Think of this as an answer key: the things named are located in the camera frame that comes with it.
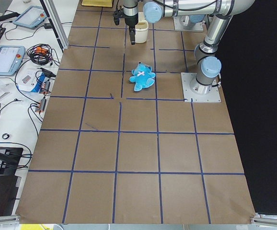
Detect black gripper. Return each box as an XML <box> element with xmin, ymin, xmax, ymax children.
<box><xmin>125</xmin><ymin>14</ymin><xmax>138</xmax><ymax>45</ymax></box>

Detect white trash can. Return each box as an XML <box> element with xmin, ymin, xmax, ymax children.
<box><xmin>135</xmin><ymin>12</ymin><xmax>149</xmax><ymax>44</ymax></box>

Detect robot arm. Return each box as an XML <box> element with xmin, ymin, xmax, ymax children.
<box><xmin>113</xmin><ymin>0</ymin><xmax>254</xmax><ymax>53</ymax></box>
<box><xmin>190</xmin><ymin>14</ymin><xmax>232</xmax><ymax>95</ymax></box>

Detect yellow box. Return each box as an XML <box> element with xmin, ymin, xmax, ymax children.
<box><xmin>81</xmin><ymin>0</ymin><xmax>114</xmax><ymax>8</ymax></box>

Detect blue teddy bear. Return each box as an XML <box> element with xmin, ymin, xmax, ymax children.
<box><xmin>129</xmin><ymin>62</ymin><xmax>156</xmax><ymax>92</ymax></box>

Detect upper teach pendant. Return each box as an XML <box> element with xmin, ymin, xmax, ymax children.
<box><xmin>12</xmin><ymin>6</ymin><xmax>47</xmax><ymax>29</ymax></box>

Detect teach pendant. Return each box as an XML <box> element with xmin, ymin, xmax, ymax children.
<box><xmin>12</xmin><ymin>6</ymin><xmax>47</xmax><ymax>29</ymax></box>
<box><xmin>0</xmin><ymin>46</ymin><xmax>25</xmax><ymax>76</ymax></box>

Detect white box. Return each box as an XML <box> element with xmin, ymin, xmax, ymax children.
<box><xmin>16</xmin><ymin>68</ymin><xmax>45</xmax><ymax>92</ymax></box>

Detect orange connector block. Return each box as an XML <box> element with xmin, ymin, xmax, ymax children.
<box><xmin>35</xmin><ymin>98</ymin><xmax>47</xmax><ymax>113</ymax></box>

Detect lower teach pendant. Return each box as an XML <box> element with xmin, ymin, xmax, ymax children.
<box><xmin>0</xmin><ymin>46</ymin><xmax>25</xmax><ymax>76</ymax></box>

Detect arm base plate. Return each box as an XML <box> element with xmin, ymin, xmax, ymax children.
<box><xmin>173</xmin><ymin>14</ymin><xmax>205</xmax><ymax>32</ymax></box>
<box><xmin>181</xmin><ymin>72</ymin><xmax>221</xmax><ymax>103</ymax></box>

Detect aluminium frame post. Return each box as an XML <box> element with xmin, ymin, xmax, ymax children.
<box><xmin>40</xmin><ymin>0</ymin><xmax>69</xmax><ymax>52</ymax></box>

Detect coiled black cables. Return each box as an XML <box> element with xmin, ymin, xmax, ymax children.
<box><xmin>26</xmin><ymin>43</ymin><xmax>59</xmax><ymax>67</ymax></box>

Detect left corner aluminium bracket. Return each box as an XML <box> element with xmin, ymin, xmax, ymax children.
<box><xmin>0</xmin><ymin>215</ymin><xmax>20</xmax><ymax>225</ymax></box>

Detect corner aluminium bracket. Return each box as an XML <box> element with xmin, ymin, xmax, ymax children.
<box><xmin>0</xmin><ymin>215</ymin><xmax>20</xmax><ymax>225</ymax></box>
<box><xmin>251</xmin><ymin>213</ymin><xmax>277</xmax><ymax>226</ymax></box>

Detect right corner aluminium bracket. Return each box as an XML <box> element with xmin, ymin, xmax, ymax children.
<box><xmin>251</xmin><ymin>213</ymin><xmax>277</xmax><ymax>226</ymax></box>

